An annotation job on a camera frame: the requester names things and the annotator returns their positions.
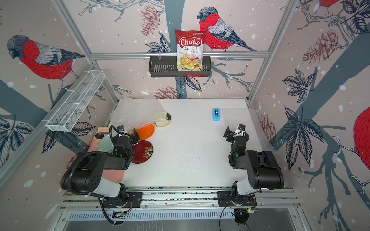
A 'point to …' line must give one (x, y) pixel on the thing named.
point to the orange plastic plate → (146, 132)
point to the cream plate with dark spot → (163, 119)
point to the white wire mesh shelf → (68, 110)
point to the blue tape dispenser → (216, 114)
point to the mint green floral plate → (105, 144)
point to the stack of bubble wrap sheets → (133, 112)
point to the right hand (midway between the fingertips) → (235, 126)
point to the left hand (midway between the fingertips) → (129, 128)
